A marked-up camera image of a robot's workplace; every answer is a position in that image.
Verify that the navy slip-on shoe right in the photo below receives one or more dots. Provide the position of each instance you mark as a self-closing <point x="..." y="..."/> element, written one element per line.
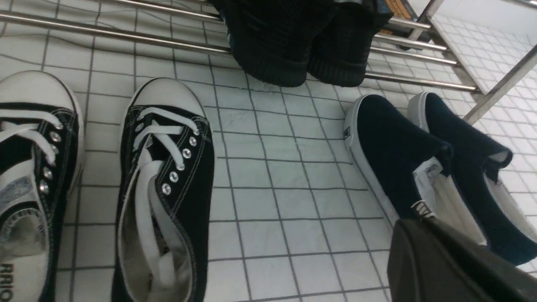
<point x="491" y="215"/>

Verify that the navy slip-on shoe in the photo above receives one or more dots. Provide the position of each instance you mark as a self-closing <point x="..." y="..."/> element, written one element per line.
<point x="491" y="215"/>
<point x="407" y="169"/>

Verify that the black orange printed box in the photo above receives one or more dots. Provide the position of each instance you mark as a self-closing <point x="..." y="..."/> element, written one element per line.
<point x="399" y="8"/>

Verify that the black lace-up canvas sneaker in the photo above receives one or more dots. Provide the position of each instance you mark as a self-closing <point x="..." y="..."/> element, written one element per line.
<point x="41" y="157"/>
<point x="167" y="163"/>

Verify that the black knit shoe right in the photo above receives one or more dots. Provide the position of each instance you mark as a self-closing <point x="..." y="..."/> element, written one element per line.
<point x="339" y="55"/>

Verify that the stainless steel shoe rack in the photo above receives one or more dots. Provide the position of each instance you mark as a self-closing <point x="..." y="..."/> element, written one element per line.
<point x="424" y="43"/>

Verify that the black knit shoe left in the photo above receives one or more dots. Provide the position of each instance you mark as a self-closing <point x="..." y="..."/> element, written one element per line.
<point x="271" y="39"/>

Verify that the black knit shoe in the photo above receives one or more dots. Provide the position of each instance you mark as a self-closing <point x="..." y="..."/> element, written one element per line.
<point x="339" y="55"/>
<point x="271" y="39"/>

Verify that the navy slip-on shoe left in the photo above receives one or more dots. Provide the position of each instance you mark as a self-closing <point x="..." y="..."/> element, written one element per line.
<point x="407" y="169"/>

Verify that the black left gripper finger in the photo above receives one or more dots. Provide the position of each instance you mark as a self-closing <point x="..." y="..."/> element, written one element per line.
<point x="430" y="261"/>

